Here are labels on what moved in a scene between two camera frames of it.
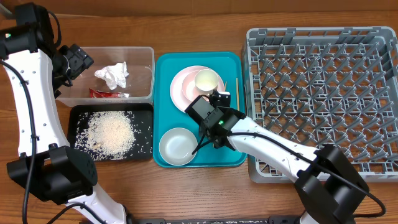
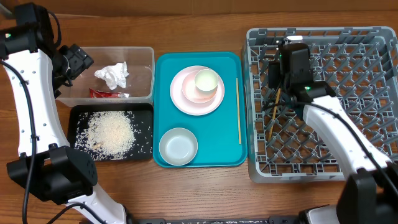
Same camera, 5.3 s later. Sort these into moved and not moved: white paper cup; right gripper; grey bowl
Moved: right gripper
Not moved: white paper cup; grey bowl
